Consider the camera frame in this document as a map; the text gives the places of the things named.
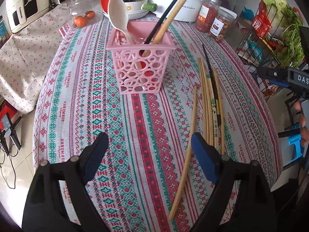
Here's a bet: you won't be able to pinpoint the long light wooden chopstick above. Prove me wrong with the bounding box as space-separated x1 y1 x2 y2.
168 87 197 221

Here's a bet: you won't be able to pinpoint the long wooden chopstick pair mate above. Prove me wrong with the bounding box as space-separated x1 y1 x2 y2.
150 0 186 44

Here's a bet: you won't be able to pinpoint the black chopstick gold tip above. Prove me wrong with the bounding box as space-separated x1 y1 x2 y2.
144 0 177 44

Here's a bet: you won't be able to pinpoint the white plastic spoon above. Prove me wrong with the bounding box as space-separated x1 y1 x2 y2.
107 0 134 44

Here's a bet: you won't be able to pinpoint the red plastic spoon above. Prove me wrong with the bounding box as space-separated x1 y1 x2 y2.
100 0 110 14

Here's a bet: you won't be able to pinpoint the person's right hand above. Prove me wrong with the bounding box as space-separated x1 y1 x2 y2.
294 101 309 147

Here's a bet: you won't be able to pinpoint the leafy green vegetables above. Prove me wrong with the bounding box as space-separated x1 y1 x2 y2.
261 0 304 68

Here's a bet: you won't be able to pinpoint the phone tripod on floor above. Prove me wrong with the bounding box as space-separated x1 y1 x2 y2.
1 113 21 156

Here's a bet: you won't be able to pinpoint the jar of dried rings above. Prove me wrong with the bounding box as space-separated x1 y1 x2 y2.
208 7 236 42

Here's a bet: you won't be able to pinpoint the patterned striped tablecloth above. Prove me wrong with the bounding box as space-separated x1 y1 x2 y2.
32 19 283 231

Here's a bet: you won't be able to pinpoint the jar of red dried fruit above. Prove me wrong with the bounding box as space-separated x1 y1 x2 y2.
195 0 221 32

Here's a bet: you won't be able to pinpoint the white dotted cloth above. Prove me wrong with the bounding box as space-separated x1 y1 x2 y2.
1 3 70 114

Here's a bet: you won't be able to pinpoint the pink perforated utensil basket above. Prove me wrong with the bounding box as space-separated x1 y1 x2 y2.
106 21 175 95

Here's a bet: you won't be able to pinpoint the blue labelled container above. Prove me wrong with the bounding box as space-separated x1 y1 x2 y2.
0 17 9 45

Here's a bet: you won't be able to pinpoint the glass jar with wooden lid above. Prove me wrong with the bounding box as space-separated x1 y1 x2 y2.
69 0 104 28

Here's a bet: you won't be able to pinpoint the cream air fryer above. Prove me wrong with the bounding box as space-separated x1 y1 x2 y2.
5 0 50 33

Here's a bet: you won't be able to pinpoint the black wire rack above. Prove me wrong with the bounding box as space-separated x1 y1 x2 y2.
235 2 307 102

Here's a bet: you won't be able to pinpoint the white ceramic bowl green handle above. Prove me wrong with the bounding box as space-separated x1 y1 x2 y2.
103 0 158 20

